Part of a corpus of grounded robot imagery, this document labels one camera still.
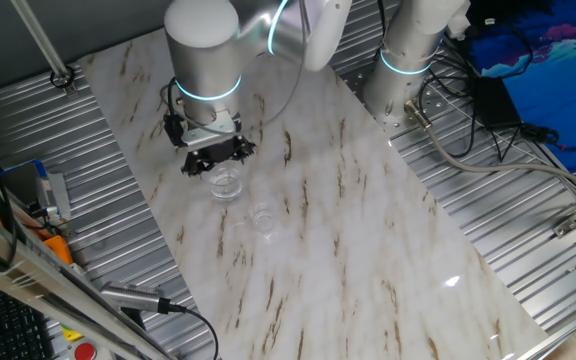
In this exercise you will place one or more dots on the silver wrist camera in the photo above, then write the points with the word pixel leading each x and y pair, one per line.
pixel 213 134

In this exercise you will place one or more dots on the glass mug with water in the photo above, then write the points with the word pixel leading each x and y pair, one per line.
pixel 225 187

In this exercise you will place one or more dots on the orange box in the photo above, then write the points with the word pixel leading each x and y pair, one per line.
pixel 59 248

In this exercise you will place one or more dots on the marble pattern table sheet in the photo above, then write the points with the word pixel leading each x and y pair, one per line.
pixel 343 225

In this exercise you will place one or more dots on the black power adapter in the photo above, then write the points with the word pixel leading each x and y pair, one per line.
pixel 495 102

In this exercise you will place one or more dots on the black keyboard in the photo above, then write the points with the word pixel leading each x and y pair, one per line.
pixel 3 330

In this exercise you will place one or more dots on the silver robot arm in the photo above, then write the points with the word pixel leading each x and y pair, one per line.
pixel 203 45

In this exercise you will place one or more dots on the small empty glass cup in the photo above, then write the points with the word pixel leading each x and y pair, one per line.
pixel 263 222

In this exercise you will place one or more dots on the grey box red button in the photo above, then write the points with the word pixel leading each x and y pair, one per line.
pixel 85 351

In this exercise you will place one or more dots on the blue printed poster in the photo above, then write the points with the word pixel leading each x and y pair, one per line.
pixel 558 90

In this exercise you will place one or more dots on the aluminium slanted pole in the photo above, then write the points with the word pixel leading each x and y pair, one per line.
pixel 38 35

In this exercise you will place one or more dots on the silver ribbed camera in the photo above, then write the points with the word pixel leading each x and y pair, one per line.
pixel 128 296

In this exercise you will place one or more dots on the aluminium frame beam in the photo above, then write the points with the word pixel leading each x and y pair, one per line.
pixel 28 272

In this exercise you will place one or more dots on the aluminium table edge rail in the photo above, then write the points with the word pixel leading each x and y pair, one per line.
pixel 568 327

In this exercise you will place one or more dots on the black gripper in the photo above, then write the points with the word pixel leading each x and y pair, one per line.
pixel 220 150

